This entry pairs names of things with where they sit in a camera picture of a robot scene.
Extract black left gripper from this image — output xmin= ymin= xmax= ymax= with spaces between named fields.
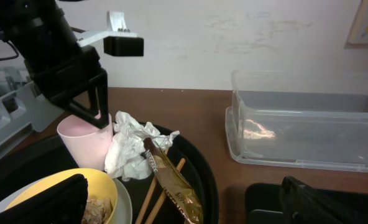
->
xmin=0 ymin=0 xmax=109 ymax=129

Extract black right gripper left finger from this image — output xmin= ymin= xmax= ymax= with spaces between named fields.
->
xmin=0 ymin=174 xmax=88 ymax=224

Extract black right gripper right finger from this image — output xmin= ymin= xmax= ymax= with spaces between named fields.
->
xmin=279 ymin=176 xmax=368 ymax=224

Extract pink plastic cup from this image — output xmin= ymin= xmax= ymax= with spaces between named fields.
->
xmin=57 ymin=115 xmax=113 ymax=171

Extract white napkin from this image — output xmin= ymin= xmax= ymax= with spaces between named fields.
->
xmin=104 ymin=111 xmax=180 ymax=182

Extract gold coffee sachet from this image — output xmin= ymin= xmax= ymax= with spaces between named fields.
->
xmin=143 ymin=138 xmax=203 ymax=224

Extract grey dishwasher rack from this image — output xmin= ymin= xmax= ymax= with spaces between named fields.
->
xmin=0 ymin=67 xmax=63 ymax=158

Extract food scraps in bowl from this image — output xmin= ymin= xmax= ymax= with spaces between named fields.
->
xmin=81 ymin=197 xmax=113 ymax=224

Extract yellow bowl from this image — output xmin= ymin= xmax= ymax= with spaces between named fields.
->
xmin=5 ymin=168 xmax=118 ymax=223

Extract black rectangular tray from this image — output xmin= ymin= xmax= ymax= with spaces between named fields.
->
xmin=245 ymin=183 xmax=368 ymax=224

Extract white plate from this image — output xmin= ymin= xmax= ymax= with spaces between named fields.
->
xmin=0 ymin=179 xmax=132 ymax=224

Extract wooden chopstick left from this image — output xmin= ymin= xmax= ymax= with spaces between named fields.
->
xmin=135 ymin=177 xmax=166 ymax=224

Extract wooden chopstick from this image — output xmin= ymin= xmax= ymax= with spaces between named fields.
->
xmin=142 ymin=158 xmax=186 ymax=224
xmin=135 ymin=177 xmax=166 ymax=224

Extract wooden chopstick right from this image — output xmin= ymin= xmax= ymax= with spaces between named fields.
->
xmin=142 ymin=158 xmax=186 ymax=224

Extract round black tray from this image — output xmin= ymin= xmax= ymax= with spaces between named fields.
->
xmin=0 ymin=134 xmax=219 ymax=223

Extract clear plastic bin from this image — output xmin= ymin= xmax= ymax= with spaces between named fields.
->
xmin=225 ymin=70 xmax=368 ymax=172

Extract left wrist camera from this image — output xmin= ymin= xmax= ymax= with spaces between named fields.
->
xmin=76 ymin=11 xmax=144 ymax=57

